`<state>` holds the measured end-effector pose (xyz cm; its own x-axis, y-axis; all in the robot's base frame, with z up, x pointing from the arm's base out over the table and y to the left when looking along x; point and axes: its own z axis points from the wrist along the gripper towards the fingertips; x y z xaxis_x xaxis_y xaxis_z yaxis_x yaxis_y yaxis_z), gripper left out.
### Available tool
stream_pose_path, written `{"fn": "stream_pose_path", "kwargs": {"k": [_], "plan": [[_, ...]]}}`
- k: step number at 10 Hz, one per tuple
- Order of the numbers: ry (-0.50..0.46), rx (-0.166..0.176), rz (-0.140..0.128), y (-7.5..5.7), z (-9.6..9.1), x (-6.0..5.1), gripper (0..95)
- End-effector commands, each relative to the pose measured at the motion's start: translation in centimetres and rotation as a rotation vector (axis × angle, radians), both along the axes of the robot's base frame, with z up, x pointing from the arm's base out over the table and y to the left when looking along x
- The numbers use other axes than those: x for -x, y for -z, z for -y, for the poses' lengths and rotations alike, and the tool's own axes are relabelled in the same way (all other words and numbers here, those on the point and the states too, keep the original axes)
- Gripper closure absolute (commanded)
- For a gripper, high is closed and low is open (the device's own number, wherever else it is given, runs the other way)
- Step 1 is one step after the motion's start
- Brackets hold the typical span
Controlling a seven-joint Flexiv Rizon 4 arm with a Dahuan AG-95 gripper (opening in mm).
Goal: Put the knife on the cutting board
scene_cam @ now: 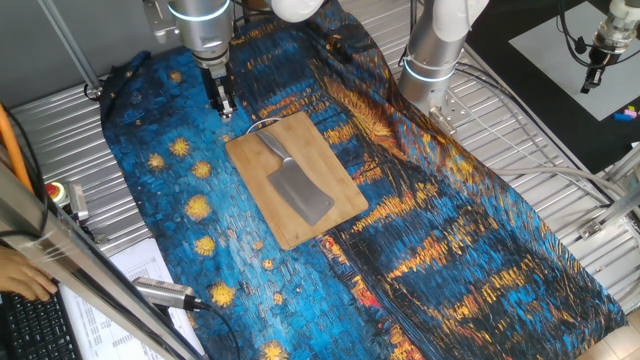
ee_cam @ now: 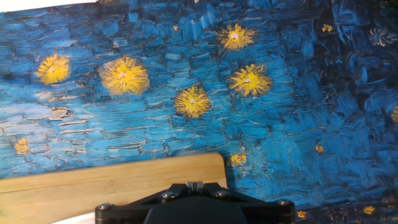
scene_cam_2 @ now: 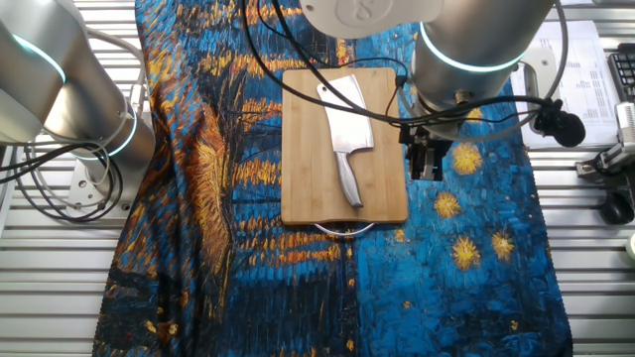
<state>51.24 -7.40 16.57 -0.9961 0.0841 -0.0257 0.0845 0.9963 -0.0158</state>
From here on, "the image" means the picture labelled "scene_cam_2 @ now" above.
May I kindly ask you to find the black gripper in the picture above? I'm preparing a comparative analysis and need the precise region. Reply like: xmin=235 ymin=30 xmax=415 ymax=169
xmin=399 ymin=123 xmax=453 ymax=182

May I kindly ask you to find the printed white paper sheet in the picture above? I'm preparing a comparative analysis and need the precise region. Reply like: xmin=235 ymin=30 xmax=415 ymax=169
xmin=510 ymin=20 xmax=621 ymax=150

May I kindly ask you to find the blue starry painting tablecloth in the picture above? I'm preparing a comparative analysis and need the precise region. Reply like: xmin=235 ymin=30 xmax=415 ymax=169
xmin=91 ymin=0 xmax=574 ymax=357

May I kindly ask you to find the metal camera stand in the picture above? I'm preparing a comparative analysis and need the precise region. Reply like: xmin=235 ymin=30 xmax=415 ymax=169
xmin=574 ymin=142 xmax=635 ymax=209

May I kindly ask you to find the steel cleaver knife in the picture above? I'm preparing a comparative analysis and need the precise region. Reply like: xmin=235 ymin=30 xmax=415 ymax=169
xmin=316 ymin=73 xmax=376 ymax=209

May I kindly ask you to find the white base cable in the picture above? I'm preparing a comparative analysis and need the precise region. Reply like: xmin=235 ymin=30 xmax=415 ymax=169
xmin=18 ymin=24 xmax=146 ymax=210

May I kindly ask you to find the bamboo cutting board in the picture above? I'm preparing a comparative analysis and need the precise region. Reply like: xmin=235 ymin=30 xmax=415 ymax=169
xmin=280 ymin=67 xmax=410 ymax=238

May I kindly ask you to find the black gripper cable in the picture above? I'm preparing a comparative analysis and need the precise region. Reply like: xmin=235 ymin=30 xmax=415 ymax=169
xmin=240 ymin=0 xmax=570 ymax=145

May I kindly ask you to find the black computer mouse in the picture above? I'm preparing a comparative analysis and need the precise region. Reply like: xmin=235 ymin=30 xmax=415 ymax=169
xmin=599 ymin=192 xmax=635 ymax=226

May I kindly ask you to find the black base cable bundle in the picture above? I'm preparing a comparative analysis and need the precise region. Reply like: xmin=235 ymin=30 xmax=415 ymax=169
xmin=0 ymin=141 xmax=124 ymax=223

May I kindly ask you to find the black computer keyboard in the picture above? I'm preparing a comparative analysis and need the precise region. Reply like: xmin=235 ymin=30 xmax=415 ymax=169
xmin=607 ymin=43 xmax=635 ymax=103

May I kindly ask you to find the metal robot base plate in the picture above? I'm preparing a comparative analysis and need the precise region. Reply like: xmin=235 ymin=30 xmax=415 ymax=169
xmin=65 ymin=157 xmax=133 ymax=217

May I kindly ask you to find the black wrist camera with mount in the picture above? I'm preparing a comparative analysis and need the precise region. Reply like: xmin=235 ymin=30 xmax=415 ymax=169
xmin=515 ymin=47 xmax=587 ymax=149

